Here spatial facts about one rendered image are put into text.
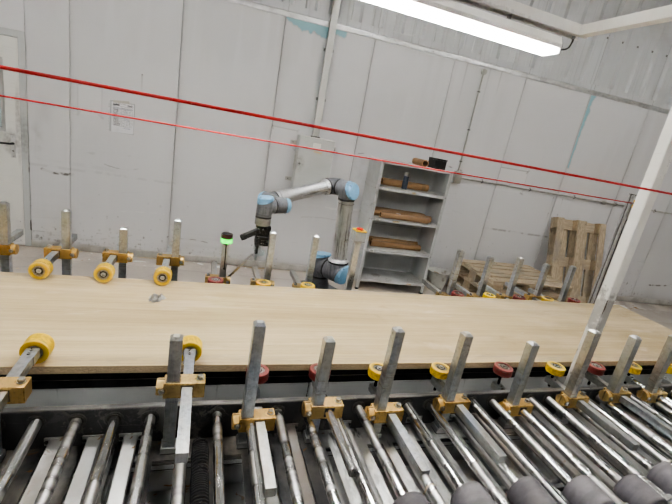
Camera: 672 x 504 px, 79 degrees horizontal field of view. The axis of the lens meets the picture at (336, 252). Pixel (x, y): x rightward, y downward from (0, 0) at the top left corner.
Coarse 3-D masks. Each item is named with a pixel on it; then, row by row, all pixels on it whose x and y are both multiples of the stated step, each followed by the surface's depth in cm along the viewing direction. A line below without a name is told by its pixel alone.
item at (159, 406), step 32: (0, 416) 113; (64, 416) 118; (96, 416) 121; (128, 416) 124; (160, 416) 127; (224, 416) 134; (288, 416) 141; (352, 416) 150; (32, 448) 119; (224, 448) 131; (384, 448) 147; (448, 448) 156; (640, 448) 170; (64, 480) 110; (160, 480) 124; (320, 480) 125; (352, 480) 128; (384, 480) 144; (416, 480) 147
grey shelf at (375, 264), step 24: (384, 168) 496; (408, 168) 503; (384, 192) 506; (408, 192) 466; (432, 192) 503; (360, 216) 501; (432, 216) 508; (408, 240) 534; (432, 240) 501; (360, 264) 482; (384, 264) 537; (408, 264) 545
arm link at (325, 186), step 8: (312, 184) 268; (320, 184) 271; (328, 184) 274; (264, 192) 245; (272, 192) 246; (280, 192) 249; (288, 192) 252; (296, 192) 256; (304, 192) 261; (312, 192) 266; (320, 192) 271; (328, 192) 277
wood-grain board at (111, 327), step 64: (0, 320) 144; (64, 320) 151; (128, 320) 159; (192, 320) 168; (320, 320) 189; (384, 320) 202; (448, 320) 216; (512, 320) 233; (576, 320) 252; (640, 320) 276
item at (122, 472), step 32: (576, 416) 179; (96, 448) 119; (128, 448) 121; (480, 448) 148; (544, 448) 157; (576, 448) 158; (32, 480) 106; (128, 480) 112; (448, 480) 132; (608, 480) 144
